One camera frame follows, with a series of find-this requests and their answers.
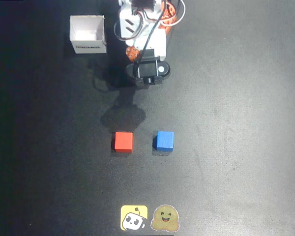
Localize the red cube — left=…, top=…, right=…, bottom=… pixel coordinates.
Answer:
left=112, top=131, right=134, bottom=153

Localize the blue cube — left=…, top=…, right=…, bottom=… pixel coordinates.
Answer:
left=153, top=130, right=175, bottom=151

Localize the white open cardboard box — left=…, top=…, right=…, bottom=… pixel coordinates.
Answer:
left=69, top=14, right=107, bottom=55

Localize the yellow robot face sticker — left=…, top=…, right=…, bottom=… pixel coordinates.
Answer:
left=120, top=205, right=148, bottom=231

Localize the smiling hugging face sticker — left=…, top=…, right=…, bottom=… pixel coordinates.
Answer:
left=150, top=204, right=180, bottom=232

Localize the black camera cable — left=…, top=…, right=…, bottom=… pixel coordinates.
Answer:
left=134, top=0, right=170, bottom=68

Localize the black gripper-mounted camera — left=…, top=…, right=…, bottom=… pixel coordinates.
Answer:
left=125, top=49, right=172, bottom=90

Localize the white servo cable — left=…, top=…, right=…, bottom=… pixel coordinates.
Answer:
left=114, top=0, right=187, bottom=42

